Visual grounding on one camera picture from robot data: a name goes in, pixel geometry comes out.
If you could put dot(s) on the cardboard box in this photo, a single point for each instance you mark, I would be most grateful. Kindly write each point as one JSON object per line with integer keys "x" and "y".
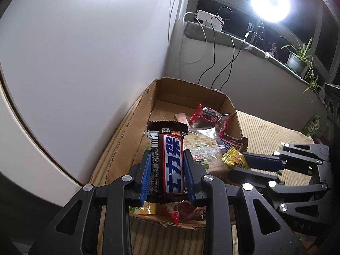
{"x": 186, "y": 90}

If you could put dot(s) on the yellow snack packet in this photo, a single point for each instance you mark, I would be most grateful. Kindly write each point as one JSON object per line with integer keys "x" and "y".
{"x": 235, "y": 159}

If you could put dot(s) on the black light stand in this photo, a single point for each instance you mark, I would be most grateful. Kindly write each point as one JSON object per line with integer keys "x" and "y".
{"x": 261, "y": 30}

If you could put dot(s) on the brown chocolate bar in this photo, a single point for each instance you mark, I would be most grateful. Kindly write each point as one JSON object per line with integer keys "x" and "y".
{"x": 172, "y": 164}
{"x": 231, "y": 144}

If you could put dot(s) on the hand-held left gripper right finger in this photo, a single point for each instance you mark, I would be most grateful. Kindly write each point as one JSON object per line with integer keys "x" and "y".
{"x": 190, "y": 180}

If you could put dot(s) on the small purple plant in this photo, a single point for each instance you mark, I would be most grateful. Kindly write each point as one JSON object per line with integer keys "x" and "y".
{"x": 273, "y": 50}

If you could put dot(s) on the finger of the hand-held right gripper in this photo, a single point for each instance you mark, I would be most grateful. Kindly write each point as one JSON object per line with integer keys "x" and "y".
{"x": 263, "y": 160}
{"x": 247, "y": 176}

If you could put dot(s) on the green snack packet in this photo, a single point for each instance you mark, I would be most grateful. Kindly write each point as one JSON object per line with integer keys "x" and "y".
{"x": 312, "y": 126}

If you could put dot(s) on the red clear snack packet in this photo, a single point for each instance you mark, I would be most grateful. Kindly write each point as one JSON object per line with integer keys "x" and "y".
{"x": 207, "y": 115}

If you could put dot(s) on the small pink packet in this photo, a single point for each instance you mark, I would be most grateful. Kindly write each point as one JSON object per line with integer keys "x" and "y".
{"x": 181, "y": 117}

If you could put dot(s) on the white power strip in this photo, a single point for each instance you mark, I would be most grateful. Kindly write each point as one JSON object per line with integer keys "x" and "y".
{"x": 209, "y": 20}

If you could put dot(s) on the potted spider plant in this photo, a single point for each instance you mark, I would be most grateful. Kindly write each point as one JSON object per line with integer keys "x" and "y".
{"x": 297, "y": 59}

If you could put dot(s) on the clear cracker packet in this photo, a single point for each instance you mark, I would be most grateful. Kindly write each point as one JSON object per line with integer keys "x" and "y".
{"x": 202, "y": 138}

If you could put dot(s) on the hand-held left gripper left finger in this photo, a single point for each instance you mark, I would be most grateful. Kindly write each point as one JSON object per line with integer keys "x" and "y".
{"x": 147, "y": 175}

